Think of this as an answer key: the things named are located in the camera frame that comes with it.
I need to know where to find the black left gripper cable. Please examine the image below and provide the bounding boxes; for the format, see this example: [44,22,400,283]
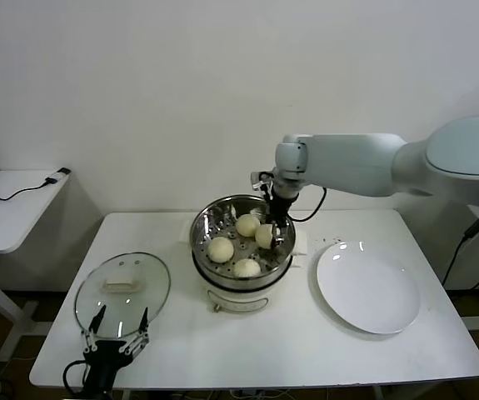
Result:
[62,360,92,395]

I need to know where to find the black power cable with brick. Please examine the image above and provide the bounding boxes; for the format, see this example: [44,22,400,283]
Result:
[442,218,479,291]

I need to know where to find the white steamed baozi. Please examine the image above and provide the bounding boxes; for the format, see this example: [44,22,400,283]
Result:
[255,223,274,250]
[235,213,261,238]
[232,257,262,279]
[207,237,236,264]

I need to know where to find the glass lid with white handle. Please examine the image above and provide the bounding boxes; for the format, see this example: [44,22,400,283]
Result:
[73,251,172,339]

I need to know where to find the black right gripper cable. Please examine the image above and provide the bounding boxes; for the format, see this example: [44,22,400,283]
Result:
[291,186,328,223]

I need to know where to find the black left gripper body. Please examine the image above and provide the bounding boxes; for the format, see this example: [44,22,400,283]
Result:
[83,340,136,395]

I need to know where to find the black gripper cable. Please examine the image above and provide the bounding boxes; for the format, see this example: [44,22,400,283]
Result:
[62,360,92,395]
[291,186,328,223]

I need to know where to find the small grey cable adapter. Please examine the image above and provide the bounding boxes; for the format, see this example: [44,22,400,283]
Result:
[46,167,72,184]

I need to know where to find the white side table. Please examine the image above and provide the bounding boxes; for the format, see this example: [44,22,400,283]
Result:
[0,168,72,363]

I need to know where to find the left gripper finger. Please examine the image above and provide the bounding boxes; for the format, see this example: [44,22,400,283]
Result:
[122,307,151,354]
[81,304,107,353]

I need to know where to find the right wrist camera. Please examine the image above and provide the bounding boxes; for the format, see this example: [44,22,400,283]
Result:
[249,169,276,193]

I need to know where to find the steel steamer basket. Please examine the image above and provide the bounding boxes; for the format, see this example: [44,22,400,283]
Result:
[179,193,309,288]

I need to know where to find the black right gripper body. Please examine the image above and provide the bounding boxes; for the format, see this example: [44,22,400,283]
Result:
[267,189,301,226]

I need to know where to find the white round plate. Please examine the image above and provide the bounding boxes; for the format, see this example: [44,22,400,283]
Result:
[316,240,422,335]

